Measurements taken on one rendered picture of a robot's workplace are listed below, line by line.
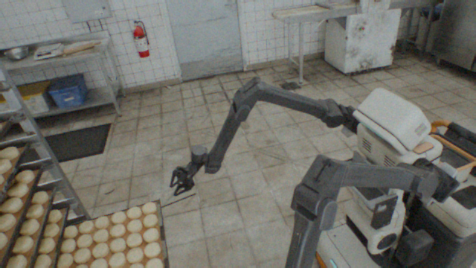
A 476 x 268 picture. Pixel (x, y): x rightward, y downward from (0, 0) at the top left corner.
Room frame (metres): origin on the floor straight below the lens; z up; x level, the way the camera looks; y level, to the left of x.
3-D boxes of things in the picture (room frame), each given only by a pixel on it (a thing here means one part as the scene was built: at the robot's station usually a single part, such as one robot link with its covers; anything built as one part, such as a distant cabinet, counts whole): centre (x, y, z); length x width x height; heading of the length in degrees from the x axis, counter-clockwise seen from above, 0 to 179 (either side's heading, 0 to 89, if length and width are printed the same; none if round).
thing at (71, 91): (3.61, 2.22, 0.36); 0.47 x 0.38 x 0.26; 12
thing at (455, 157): (0.91, -0.87, 0.87); 0.23 x 0.15 x 0.11; 15
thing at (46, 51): (3.58, 2.23, 0.92); 0.32 x 0.30 x 0.09; 17
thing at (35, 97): (3.54, 2.66, 0.36); 0.47 x 0.38 x 0.26; 10
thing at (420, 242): (0.78, -0.61, 0.56); 0.28 x 0.27 x 0.25; 15
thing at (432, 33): (4.62, -3.43, 0.33); 0.54 x 0.53 x 0.66; 10
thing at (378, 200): (0.81, -0.48, 0.88); 0.28 x 0.16 x 0.22; 15
